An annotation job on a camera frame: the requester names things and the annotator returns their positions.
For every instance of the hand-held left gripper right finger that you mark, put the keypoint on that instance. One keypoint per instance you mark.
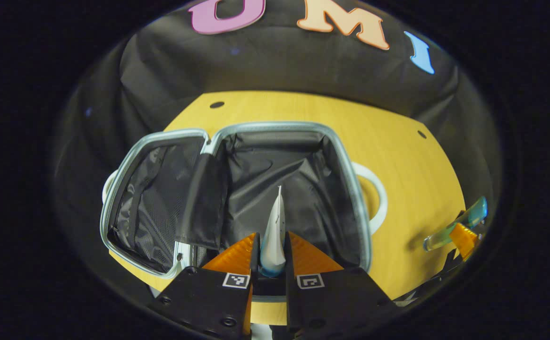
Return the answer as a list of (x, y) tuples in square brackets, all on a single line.
[(289, 262)]

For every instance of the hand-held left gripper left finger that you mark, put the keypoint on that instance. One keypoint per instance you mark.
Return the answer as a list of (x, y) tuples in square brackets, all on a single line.
[(255, 259)]

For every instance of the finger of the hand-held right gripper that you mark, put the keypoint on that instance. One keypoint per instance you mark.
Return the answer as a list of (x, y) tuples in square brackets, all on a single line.
[(464, 238)]

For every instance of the blue transparent skin care tube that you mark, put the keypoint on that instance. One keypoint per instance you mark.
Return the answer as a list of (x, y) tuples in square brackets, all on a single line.
[(473, 212)]

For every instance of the white skin care tube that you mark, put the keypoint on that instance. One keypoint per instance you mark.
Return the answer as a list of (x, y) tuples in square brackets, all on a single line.
[(275, 236)]

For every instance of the light blue suitcase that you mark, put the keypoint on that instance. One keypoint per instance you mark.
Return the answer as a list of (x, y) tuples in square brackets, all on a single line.
[(275, 160)]

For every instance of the black backdrop cloth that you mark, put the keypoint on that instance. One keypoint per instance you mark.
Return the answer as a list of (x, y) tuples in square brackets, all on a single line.
[(275, 66)]

